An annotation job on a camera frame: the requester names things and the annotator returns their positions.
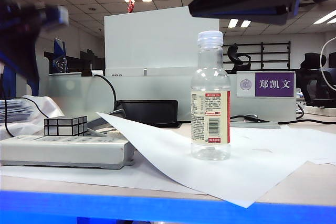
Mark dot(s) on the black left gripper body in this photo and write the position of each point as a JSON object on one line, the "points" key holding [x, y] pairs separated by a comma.
{"points": [[31, 19]]}

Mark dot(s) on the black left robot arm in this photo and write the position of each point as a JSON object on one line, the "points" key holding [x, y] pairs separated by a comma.
{"points": [[18, 56]]}

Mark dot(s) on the white power strip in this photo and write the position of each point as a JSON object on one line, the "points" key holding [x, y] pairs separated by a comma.
{"points": [[65, 153]]}

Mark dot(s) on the black shelf rack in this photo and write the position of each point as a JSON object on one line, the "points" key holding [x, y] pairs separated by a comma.
{"points": [[275, 53]]}

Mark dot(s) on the blue crystal trophy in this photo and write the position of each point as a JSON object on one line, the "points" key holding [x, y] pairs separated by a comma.
{"points": [[59, 56]]}

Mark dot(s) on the black office chair, curved headrest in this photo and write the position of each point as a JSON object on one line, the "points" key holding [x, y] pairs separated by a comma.
{"points": [[236, 58]]}

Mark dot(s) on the black stepped furniture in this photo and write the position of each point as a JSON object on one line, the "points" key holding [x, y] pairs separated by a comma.
{"points": [[86, 61]]}

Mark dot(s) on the purple and white name plate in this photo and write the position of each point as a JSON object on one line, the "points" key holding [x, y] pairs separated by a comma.
{"points": [[274, 84]]}

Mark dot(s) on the black mesh office chair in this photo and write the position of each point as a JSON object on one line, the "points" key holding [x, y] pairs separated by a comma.
{"points": [[315, 82]]}

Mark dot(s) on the white plastic bag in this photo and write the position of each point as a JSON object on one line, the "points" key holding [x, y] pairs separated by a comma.
{"points": [[50, 108]]}

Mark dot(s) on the stack of printed papers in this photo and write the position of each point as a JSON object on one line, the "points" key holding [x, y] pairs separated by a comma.
{"points": [[13, 111]]}

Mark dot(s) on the red hanging ornament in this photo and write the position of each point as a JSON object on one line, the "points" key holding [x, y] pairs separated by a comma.
{"points": [[130, 5]]}

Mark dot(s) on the white board panel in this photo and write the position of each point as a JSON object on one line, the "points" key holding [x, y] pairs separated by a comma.
{"points": [[157, 43]]}

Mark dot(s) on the silver mirror cube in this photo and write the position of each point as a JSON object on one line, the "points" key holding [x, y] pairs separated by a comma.
{"points": [[65, 127]]}

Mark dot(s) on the clear plastic bottle, cream label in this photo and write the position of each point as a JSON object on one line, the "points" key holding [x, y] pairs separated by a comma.
{"points": [[210, 119]]}

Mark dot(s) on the frosted glass desk partition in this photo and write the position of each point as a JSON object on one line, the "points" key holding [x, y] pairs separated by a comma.
{"points": [[162, 87]]}

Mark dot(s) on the black rectangular tray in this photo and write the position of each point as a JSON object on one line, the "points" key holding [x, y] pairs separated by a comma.
{"points": [[149, 112]]}

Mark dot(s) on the white paper sheet, curled edge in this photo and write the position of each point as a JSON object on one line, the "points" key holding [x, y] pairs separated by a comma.
{"points": [[223, 176]]}

